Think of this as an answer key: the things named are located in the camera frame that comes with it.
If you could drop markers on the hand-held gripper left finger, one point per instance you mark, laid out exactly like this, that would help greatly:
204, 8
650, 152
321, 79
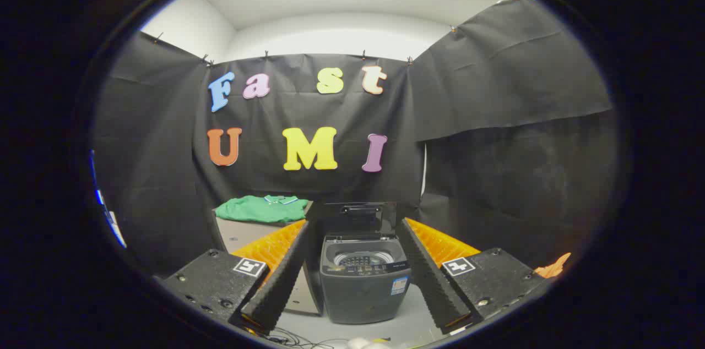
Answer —
281, 277

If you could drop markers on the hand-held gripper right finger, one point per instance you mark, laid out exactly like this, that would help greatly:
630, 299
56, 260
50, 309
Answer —
427, 277

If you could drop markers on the grey washing machine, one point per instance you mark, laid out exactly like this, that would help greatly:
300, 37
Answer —
358, 299

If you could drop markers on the green polo shirt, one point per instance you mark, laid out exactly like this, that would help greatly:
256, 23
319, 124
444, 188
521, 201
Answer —
253, 210

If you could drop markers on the dark washing machine lid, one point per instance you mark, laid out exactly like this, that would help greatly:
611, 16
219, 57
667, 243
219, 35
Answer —
358, 219

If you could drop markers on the grey cabinet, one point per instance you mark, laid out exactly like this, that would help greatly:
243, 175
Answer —
237, 233

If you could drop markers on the small orange object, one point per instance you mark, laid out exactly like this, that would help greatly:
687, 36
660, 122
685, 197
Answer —
553, 267

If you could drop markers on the white blue object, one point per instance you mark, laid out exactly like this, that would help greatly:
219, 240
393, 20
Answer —
113, 225

